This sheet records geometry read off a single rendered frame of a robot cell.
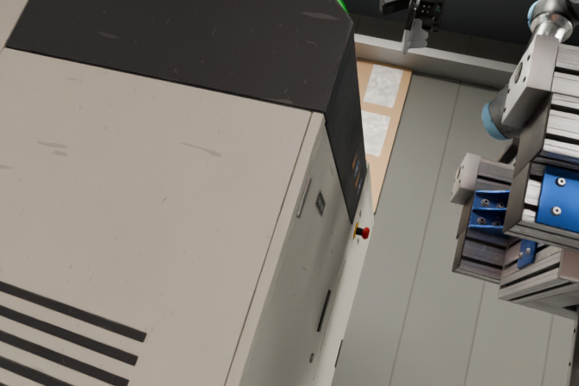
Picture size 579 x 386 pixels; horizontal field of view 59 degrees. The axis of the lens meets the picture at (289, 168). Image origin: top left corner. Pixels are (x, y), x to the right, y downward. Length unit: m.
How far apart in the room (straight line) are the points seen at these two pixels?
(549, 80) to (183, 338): 0.61
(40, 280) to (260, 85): 0.42
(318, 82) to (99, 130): 0.35
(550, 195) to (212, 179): 0.47
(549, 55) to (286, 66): 0.38
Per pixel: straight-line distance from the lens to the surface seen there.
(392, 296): 3.26
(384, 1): 1.39
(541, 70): 0.82
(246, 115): 0.76
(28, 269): 0.84
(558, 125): 0.79
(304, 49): 0.80
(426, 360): 3.27
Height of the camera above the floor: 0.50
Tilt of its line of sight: 16 degrees up
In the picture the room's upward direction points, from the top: 18 degrees clockwise
